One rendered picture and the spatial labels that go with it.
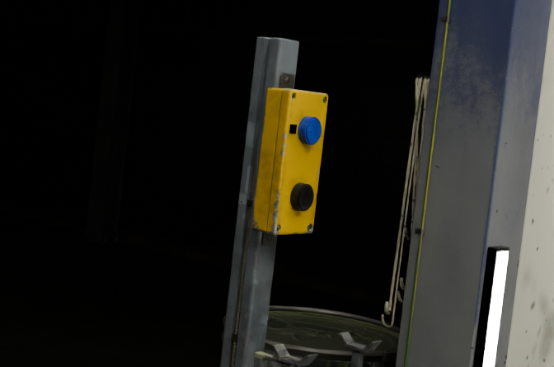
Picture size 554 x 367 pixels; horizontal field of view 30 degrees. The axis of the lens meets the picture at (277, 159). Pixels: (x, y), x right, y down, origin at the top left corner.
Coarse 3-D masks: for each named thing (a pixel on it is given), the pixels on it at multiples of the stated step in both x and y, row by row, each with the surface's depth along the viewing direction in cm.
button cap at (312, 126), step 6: (306, 120) 183; (312, 120) 184; (318, 120) 185; (300, 126) 183; (306, 126) 183; (312, 126) 184; (318, 126) 185; (300, 132) 183; (306, 132) 183; (312, 132) 184; (318, 132) 185; (300, 138) 184; (306, 138) 183; (312, 138) 184; (318, 138) 186; (312, 144) 185
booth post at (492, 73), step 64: (512, 0) 212; (448, 64) 221; (512, 64) 214; (448, 128) 221; (512, 128) 218; (448, 192) 220; (512, 192) 222; (448, 256) 220; (512, 256) 226; (448, 320) 219
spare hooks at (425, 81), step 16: (416, 80) 232; (416, 96) 232; (416, 112) 231; (416, 128) 231; (416, 144) 233; (416, 160) 233; (416, 176) 234; (400, 224) 232; (400, 240) 232; (400, 256) 232
